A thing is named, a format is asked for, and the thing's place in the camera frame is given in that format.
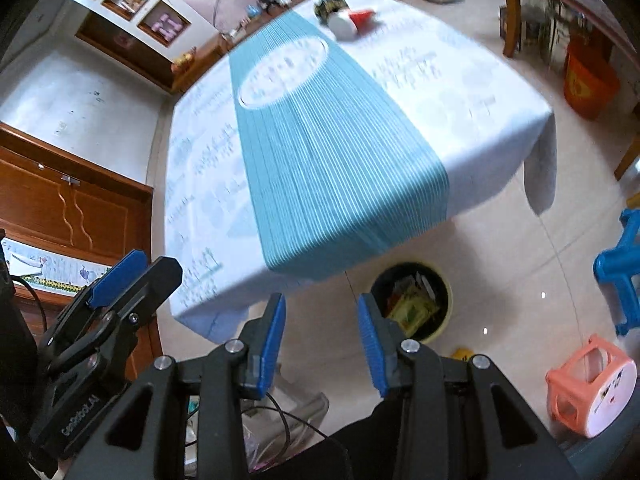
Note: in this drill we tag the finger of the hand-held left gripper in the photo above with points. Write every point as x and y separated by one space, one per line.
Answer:
150 285
117 275

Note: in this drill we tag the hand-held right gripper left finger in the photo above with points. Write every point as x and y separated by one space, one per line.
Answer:
272 345

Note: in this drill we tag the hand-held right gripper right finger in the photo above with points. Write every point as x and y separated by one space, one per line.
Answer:
372 350

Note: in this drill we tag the yellow-green packet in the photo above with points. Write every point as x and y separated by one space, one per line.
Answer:
412 312

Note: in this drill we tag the cream round waste bin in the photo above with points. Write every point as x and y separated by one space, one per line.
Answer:
445 310

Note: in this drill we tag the white red paper cup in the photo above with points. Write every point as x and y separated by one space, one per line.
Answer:
342 25

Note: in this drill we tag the dark wrapper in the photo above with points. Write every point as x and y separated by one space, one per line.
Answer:
327 7

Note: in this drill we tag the brown wooden door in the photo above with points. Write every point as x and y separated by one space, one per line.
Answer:
75 220

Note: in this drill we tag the table with patterned tablecloth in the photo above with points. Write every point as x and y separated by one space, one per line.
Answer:
325 160

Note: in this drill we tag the fruit bowl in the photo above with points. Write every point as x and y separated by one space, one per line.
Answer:
184 60

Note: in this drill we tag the pink plastic stool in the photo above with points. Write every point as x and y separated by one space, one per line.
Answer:
595 390

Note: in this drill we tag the pink dumbbells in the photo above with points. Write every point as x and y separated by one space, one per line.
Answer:
167 26

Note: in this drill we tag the blue plastic stool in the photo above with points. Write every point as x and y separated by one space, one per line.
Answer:
617 270

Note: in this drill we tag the orange bucket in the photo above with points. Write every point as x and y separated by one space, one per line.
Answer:
590 80

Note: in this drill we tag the wall poster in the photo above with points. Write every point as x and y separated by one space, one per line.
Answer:
55 267

